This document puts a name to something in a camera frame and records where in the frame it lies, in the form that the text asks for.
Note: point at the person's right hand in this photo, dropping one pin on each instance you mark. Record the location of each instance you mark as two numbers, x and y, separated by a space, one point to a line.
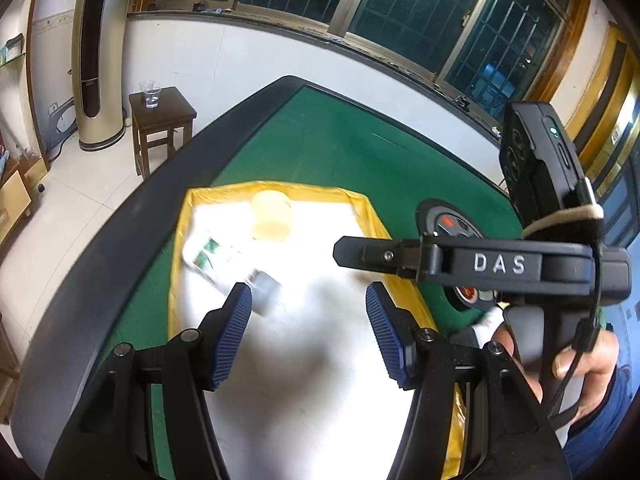
595 360

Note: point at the wooden wall shelf unit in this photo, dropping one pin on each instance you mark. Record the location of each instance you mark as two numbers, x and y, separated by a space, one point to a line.
15 195

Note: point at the white bottle with silver cap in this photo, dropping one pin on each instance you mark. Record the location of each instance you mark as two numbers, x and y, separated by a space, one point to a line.
210 257

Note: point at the beige elastic band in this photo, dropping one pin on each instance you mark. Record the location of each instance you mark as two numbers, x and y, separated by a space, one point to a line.
565 217

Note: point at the round black table control panel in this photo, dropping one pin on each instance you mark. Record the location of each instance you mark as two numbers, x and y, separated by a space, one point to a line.
450 220

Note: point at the wooden stool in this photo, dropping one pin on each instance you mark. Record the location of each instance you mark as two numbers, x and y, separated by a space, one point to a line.
167 105

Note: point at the tower air conditioner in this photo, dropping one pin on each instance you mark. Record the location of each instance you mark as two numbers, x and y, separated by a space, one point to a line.
107 85

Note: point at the person's right forearm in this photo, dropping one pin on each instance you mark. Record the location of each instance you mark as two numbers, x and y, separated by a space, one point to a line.
600 435

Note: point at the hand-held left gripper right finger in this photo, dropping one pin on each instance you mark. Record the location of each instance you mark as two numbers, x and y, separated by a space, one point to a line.
387 340

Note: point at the pale yellow plastic cup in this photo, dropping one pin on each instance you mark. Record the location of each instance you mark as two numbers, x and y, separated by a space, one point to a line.
272 217

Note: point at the yellow edged white tray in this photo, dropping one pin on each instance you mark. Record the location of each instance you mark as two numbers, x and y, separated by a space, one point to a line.
310 335

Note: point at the wooden framed window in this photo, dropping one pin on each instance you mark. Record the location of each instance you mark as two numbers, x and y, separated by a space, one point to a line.
400 0

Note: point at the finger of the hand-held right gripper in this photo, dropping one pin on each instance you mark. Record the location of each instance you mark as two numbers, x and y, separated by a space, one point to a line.
370 255

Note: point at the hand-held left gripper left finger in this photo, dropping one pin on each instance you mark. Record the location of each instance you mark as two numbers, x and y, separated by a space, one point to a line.
232 335

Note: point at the wooden framed door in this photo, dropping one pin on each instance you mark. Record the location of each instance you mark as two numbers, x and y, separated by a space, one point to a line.
600 110

